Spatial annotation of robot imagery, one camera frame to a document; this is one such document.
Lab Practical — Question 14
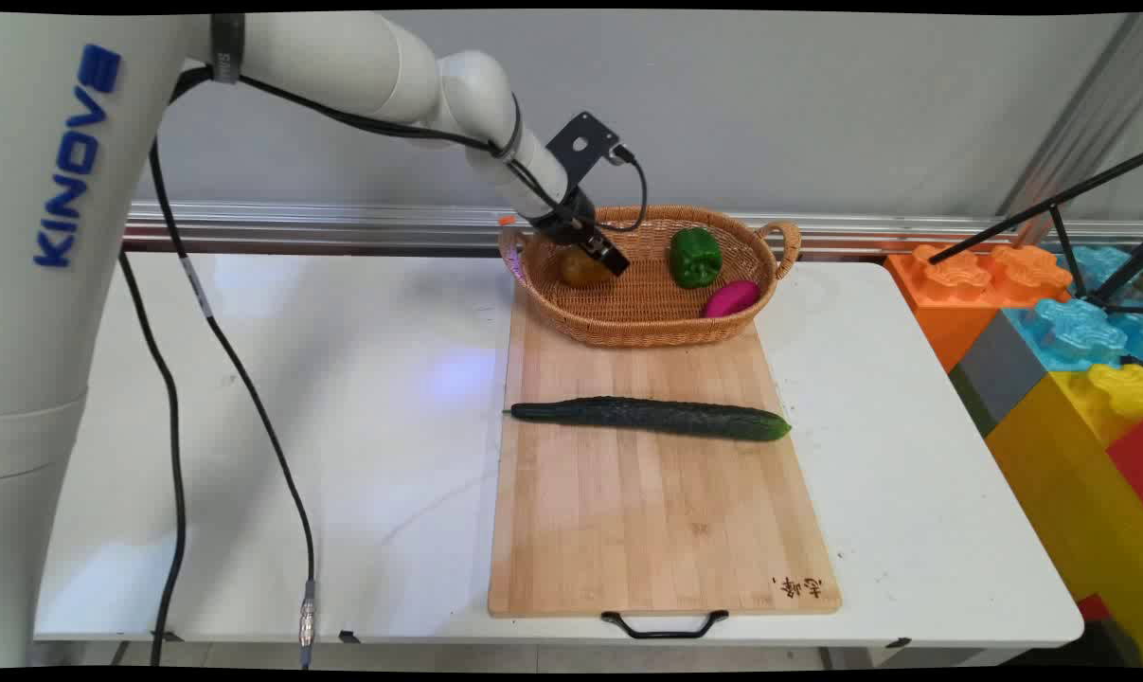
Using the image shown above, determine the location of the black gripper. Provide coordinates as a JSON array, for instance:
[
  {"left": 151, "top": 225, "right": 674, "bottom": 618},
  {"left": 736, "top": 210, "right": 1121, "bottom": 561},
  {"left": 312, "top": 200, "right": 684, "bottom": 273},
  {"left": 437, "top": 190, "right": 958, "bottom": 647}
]
[{"left": 530, "top": 188, "right": 631, "bottom": 278}]

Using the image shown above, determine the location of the bamboo cutting board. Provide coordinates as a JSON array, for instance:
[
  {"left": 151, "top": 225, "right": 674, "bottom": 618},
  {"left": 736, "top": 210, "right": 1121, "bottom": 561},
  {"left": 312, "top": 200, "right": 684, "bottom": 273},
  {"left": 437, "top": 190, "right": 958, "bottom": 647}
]
[{"left": 488, "top": 280, "right": 843, "bottom": 619}]

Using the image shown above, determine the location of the long dark green cucumber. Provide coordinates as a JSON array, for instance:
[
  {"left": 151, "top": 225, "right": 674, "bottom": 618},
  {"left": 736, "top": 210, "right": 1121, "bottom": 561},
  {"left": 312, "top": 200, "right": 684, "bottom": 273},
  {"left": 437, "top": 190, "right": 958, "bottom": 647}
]
[{"left": 503, "top": 396, "right": 793, "bottom": 443}]

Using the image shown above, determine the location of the grey foam building block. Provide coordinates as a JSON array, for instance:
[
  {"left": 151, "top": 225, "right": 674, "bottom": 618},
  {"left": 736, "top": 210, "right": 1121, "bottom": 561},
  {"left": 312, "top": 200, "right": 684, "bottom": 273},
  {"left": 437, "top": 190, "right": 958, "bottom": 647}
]
[{"left": 948, "top": 310, "right": 1049, "bottom": 438}]

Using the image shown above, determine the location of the orange foam building block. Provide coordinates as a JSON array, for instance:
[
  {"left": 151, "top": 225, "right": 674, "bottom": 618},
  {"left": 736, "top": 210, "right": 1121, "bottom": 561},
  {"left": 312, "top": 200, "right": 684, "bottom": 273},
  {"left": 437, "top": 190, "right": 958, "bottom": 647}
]
[{"left": 884, "top": 243, "right": 1074, "bottom": 373}]

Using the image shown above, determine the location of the black cutting board handle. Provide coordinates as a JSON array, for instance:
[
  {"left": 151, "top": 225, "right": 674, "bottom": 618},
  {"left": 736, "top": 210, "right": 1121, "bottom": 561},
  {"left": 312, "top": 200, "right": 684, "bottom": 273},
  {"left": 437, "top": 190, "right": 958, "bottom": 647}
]
[{"left": 600, "top": 610, "right": 730, "bottom": 640}]

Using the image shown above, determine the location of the black tripod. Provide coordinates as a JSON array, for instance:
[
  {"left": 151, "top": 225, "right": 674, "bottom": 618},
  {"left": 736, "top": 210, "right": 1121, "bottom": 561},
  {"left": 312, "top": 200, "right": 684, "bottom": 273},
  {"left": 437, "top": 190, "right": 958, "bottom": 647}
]
[{"left": 928, "top": 150, "right": 1143, "bottom": 315}]

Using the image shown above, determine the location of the blue foam building block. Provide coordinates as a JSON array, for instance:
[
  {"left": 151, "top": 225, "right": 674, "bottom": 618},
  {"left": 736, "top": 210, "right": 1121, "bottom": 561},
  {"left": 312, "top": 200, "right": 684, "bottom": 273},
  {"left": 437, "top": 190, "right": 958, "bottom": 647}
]
[{"left": 1002, "top": 245, "right": 1143, "bottom": 372}]

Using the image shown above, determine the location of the aluminium rail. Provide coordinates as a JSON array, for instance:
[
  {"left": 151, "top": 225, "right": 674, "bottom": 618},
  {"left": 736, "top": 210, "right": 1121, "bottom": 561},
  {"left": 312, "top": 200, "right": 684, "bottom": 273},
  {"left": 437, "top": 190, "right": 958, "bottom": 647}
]
[{"left": 121, "top": 200, "right": 1143, "bottom": 259}]

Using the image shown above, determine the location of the green bell pepper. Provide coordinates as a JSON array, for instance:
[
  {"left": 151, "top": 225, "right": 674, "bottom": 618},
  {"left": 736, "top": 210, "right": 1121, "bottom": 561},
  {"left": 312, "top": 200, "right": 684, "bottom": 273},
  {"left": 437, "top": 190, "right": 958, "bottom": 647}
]
[{"left": 668, "top": 227, "right": 723, "bottom": 290}]

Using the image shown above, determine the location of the woven wicker basket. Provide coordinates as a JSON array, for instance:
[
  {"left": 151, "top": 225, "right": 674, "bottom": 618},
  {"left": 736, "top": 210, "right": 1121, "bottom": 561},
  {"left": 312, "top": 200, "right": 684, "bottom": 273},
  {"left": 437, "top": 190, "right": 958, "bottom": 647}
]
[{"left": 498, "top": 205, "right": 803, "bottom": 349}]

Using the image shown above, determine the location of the aluminium frame post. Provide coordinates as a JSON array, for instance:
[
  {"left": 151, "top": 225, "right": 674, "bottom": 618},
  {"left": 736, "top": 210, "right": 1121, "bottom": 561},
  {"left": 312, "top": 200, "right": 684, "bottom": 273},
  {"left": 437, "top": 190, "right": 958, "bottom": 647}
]
[{"left": 995, "top": 13, "right": 1143, "bottom": 249}]

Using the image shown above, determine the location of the magenta toy eggplant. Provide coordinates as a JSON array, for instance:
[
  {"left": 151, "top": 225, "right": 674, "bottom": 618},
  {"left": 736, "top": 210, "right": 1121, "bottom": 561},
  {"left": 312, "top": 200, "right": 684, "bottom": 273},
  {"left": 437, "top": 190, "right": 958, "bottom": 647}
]
[{"left": 703, "top": 279, "right": 761, "bottom": 319}]

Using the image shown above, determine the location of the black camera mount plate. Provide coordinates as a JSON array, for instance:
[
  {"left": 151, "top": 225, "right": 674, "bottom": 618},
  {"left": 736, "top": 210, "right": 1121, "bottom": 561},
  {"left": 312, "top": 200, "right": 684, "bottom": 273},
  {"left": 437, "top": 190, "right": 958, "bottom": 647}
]
[{"left": 545, "top": 111, "right": 621, "bottom": 188}]

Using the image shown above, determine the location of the black cable with metal connector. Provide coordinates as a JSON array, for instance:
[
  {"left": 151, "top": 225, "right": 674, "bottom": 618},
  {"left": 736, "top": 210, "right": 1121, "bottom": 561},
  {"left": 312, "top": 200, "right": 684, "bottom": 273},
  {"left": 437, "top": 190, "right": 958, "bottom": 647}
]
[{"left": 148, "top": 137, "right": 318, "bottom": 668}]

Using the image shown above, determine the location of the thin black camera cable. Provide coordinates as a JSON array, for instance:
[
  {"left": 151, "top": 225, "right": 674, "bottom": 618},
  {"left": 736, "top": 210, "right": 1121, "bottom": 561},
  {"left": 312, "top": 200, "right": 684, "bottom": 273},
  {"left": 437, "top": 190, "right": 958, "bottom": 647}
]
[{"left": 598, "top": 144, "right": 650, "bottom": 234}]

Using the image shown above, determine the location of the red foam building block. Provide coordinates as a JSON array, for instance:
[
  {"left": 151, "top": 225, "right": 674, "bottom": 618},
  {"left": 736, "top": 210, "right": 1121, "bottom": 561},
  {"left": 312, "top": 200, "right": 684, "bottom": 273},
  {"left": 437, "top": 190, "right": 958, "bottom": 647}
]
[{"left": 1105, "top": 419, "right": 1143, "bottom": 510}]

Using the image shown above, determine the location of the thick black power cable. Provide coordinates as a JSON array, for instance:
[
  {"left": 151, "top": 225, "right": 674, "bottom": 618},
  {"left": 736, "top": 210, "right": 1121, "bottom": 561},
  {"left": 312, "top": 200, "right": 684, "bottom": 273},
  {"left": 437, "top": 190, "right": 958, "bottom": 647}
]
[{"left": 116, "top": 248, "right": 189, "bottom": 668}]

